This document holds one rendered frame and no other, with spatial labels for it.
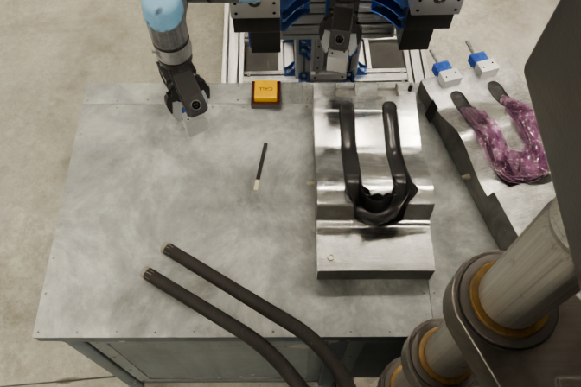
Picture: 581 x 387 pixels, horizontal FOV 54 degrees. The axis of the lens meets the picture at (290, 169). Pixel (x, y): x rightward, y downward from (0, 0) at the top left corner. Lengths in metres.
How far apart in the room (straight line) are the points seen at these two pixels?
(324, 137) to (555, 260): 1.03
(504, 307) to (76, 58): 2.56
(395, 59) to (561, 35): 2.17
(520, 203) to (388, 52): 1.27
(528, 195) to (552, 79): 1.09
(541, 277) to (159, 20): 0.85
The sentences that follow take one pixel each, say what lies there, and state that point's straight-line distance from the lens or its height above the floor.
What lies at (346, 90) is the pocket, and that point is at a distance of 1.53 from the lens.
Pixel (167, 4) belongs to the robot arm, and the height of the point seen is 1.30.
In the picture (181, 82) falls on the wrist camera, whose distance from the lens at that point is 1.25.
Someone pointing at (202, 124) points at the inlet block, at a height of 0.93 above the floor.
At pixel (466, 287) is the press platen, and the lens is 0.58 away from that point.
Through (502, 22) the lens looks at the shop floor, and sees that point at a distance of 3.06.
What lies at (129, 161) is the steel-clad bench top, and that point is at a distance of 1.53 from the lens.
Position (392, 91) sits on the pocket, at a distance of 1.54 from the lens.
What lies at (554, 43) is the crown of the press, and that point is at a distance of 0.33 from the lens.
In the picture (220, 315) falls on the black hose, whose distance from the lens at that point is 1.26.
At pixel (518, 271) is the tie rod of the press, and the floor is 1.64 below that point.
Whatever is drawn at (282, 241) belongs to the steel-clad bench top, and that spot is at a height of 0.80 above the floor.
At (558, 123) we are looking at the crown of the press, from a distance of 0.32.
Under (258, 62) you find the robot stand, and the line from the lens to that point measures 2.44.
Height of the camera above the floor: 2.07
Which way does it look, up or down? 60 degrees down
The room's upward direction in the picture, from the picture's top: straight up
